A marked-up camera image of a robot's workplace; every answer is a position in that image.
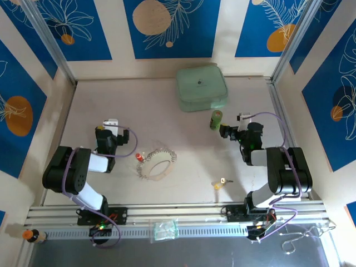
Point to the key with red tag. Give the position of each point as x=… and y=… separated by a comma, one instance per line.
x=138, y=157

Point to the key with yellow tag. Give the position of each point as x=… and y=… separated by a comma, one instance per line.
x=222, y=180

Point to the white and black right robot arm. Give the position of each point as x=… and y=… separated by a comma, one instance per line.
x=261, y=157

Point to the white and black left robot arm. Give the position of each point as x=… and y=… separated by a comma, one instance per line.
x=96, y=164

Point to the green cylindrical bottle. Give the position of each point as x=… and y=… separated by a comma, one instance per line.
x=215, y=119

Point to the mint green zip pouch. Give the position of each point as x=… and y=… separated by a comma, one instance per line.
x=200, y=83

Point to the black controller board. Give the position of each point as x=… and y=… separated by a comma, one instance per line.
x=100, y=232
x=254, y=232

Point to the clear plastic bag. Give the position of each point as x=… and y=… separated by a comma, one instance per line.
x=164, y=231

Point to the small bottle with orange cap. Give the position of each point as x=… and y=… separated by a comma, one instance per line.
x=36, y=236

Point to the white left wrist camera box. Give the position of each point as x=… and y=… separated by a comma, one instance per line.
x=112, y=123

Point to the aluminium side rail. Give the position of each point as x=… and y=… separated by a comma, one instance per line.
x=65, y=119
x=279, y=108

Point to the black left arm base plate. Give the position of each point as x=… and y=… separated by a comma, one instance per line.
x=119, y=215

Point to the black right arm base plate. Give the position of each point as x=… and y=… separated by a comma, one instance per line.
x=233, y=214

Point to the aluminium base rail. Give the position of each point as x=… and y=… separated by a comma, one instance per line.
x=180, y=209

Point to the aluminium corner post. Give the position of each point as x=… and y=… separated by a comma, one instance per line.
x=293, y=41
x=50, y=41

